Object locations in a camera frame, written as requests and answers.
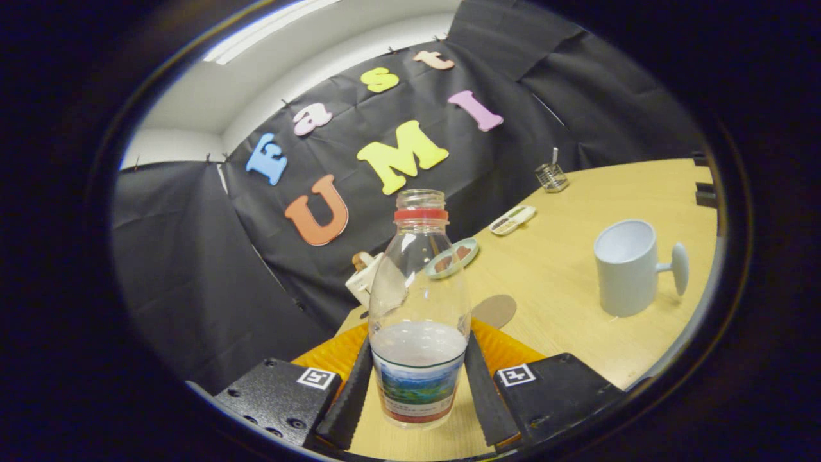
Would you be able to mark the black table clamp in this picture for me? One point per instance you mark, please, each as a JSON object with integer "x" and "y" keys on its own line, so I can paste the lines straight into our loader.
{"x": 700, "y": 158}
{"x": 705, "y": 194}

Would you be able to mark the cloudy white juice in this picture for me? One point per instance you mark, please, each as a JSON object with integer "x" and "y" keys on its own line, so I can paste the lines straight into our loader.
{"x": 417, "y": 343}

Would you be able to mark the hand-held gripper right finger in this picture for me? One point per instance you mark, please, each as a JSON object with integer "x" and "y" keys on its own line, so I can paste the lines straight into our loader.
{"x": 487, "y": 398}

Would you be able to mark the white divided snack dish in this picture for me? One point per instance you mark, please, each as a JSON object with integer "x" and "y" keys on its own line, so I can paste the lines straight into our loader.
{"x": 513, "y": 220}

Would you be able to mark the pale green plate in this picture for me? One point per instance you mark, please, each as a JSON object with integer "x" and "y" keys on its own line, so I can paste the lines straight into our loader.
{"x": 473, "y": 246}

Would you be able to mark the metal spoon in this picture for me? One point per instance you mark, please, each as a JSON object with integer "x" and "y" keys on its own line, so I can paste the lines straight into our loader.
{"x": 555, "y": 156}

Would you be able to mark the black backdrop cloth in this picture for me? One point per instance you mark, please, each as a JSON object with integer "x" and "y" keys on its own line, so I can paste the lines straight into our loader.
{"x": 192, "y": 269}

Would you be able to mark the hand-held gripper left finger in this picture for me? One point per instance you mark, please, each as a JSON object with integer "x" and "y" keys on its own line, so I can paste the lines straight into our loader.
{"x": 349, "y": 404}

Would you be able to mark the wooden table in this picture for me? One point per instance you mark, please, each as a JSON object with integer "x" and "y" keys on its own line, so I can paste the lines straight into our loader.
{"x": 564, "y": 269}

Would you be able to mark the toasted bread slice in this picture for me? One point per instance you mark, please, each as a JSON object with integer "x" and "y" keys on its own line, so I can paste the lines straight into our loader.
{"x": 362, "y": 260}

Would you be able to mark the pale grey cup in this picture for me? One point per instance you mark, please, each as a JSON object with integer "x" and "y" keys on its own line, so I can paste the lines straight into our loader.
{"x": 625, "y": 276}

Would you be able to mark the white toaster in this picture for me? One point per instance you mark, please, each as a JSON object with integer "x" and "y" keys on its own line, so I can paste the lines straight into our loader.
{"x": 360, "y": 283}

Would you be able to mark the round brown coaster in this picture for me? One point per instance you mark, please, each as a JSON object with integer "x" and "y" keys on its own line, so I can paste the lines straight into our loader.
{"x": 497, "y": 311}

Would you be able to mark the brown meat slice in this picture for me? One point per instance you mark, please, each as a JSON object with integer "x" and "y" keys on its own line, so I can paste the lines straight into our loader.
{"x": 462, "y": 253}
{"x": 444, "y": 262}

